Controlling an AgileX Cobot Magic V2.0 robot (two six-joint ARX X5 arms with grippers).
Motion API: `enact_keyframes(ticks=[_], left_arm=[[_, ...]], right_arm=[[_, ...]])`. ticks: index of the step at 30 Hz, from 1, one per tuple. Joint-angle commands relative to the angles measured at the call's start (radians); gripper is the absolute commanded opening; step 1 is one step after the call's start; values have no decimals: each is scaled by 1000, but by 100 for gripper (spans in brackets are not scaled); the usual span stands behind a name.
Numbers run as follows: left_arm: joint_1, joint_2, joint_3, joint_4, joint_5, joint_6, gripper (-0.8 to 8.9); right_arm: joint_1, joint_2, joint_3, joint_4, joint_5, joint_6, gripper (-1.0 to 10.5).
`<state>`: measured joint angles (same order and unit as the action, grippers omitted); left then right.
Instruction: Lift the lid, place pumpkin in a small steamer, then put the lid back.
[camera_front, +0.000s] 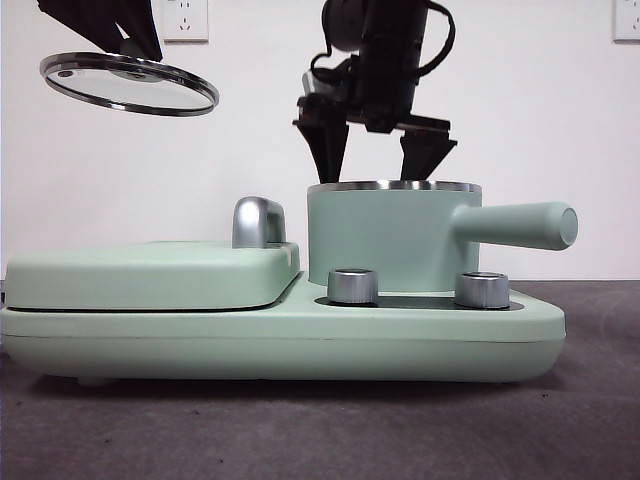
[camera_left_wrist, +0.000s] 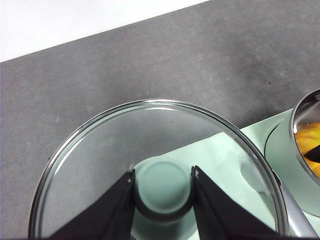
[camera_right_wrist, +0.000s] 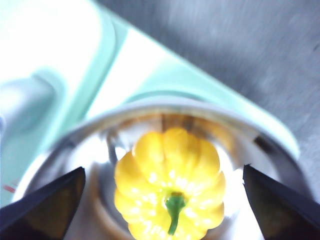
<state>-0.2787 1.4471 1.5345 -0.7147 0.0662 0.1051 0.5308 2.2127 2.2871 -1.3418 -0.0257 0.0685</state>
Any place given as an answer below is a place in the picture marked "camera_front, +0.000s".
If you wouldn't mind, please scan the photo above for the glass lid with green knob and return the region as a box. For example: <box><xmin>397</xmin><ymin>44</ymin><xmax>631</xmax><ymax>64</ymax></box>
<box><xmin>39</xmin><ymin>40</ymin><xmax>220</xmax><ymax>118</ymax></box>

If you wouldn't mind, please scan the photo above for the mint green breakfast machine base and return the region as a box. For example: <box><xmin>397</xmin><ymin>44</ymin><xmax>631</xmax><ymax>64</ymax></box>
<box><xmin>0</xmin><ymin>272</ymin><xmax>567</xmax><ymax>389</ymax></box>

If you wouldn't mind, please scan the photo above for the mint green griddle cover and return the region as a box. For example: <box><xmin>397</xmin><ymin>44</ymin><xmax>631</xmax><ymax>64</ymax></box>
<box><xmin>3</xmin><ymin>197</ymin><xmax>302</xmax><ymax>312</ymax></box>

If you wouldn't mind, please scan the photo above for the white wall socket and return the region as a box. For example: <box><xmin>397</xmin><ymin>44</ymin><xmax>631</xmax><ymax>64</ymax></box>
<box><xmin>612</xmin><ymin>0</ymin><xmax>640</xmax><ymax>43</ymax></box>
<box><xmin>162</xmin><ymin>0</ymin><xmax>210</xmax><ymax>44</ymax></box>

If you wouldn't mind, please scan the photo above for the pale grey right wrist camera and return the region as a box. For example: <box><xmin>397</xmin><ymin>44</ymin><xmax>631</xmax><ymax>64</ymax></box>
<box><xmin>302</xmin><ymin>68</ymin><xmax>351</xmax><ymax>101</ymax></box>

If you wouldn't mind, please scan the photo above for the mint green pot with handle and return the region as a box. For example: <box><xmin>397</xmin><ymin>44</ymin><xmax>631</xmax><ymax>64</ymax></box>
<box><xmin>305</xmin><ymin>179</ymin><xmax>580</xmax><ymax>296</ymax></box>

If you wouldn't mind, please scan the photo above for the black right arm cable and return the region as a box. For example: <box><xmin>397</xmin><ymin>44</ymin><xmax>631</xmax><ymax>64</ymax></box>
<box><xmin>419</xmin><ymin>0</ymin><xmax>457</xmax><ymax>72</ymax></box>

